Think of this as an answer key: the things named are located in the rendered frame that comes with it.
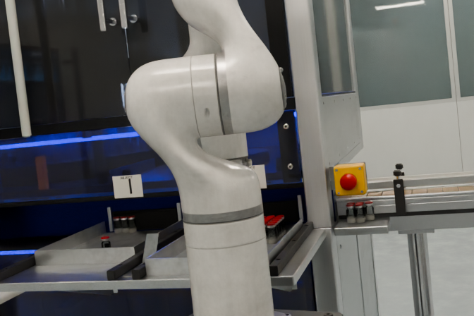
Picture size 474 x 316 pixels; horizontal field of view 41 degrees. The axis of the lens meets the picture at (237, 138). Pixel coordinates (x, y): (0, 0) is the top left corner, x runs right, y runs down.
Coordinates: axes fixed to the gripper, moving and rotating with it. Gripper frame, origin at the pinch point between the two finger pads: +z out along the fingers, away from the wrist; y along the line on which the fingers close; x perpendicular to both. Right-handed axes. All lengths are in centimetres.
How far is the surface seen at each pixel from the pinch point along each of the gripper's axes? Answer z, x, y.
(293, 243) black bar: 2.2, -16.2, -7.7
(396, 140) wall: 18, -499, -9
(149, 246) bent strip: 0.8, -13.3, 24.3
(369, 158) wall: 34, -499, 18
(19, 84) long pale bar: -40, -32, 66
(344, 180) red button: -7.9, -35.5, -17.2
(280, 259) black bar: 2.3, -3.8, -7.5
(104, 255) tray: 2.4, -13.1, 35.7
